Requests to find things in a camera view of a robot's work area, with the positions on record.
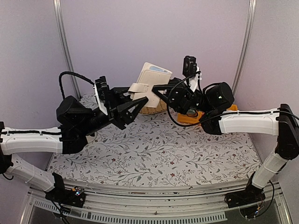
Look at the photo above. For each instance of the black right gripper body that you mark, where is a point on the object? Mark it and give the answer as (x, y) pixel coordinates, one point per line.
(174, 96)

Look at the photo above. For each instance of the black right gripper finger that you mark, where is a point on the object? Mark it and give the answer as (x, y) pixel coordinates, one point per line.
(164, 96)
(163, 87)

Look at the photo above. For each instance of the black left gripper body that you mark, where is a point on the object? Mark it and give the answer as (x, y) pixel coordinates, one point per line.
(114, 108)

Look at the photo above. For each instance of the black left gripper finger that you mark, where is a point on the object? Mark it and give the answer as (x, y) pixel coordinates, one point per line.
(129, 110)
(121, 94)

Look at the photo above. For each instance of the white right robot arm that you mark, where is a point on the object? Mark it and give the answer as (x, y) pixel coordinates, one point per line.
(214, 101)

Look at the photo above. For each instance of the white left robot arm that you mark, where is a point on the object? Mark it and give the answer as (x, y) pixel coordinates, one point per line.
(78, 124)

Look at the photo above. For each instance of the woven bamboo tray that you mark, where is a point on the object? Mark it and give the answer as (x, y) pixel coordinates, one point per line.
(150, 110)

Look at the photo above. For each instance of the green item in bin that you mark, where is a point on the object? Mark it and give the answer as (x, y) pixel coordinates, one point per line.
(192, 113)

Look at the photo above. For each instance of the yellow bin left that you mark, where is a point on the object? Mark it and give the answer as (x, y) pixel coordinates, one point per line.
(185, 119)

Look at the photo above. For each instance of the yellow bin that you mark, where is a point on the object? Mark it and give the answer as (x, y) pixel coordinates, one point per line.
(185, 119)
(233, 108)

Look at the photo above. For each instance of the floral patterned table mat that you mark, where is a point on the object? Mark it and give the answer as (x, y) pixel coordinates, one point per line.
(154, 152)

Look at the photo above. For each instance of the cream ceramic mug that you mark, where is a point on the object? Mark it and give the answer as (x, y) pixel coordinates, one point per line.
(91, 137)

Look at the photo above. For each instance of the yellow bin right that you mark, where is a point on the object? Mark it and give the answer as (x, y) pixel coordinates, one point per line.
(233, 108)

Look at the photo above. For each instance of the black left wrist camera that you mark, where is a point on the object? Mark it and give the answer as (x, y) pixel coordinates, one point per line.
(101, 90)

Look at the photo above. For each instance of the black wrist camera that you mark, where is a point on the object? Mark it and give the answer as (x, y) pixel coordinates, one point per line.
(101, 90)
(192, 73)

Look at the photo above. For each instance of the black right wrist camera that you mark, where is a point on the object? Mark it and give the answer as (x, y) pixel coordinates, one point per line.
(192, 73)

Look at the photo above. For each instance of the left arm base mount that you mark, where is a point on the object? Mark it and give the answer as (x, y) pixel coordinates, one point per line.
(74, 197)

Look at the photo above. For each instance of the aluminium frame post left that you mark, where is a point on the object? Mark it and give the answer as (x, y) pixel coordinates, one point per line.
(65, 47)

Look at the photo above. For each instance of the aluminium frame post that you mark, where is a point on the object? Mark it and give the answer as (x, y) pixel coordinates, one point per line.
(245, 44)
(65, 47)

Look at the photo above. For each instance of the aluminium front rail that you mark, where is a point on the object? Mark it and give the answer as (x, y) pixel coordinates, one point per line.
(202, 204)

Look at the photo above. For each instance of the aluminium frame post right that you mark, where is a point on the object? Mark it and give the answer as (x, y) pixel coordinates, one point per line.
(245, 44)

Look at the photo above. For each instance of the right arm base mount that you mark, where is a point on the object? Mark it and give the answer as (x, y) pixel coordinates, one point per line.
(250, 194)

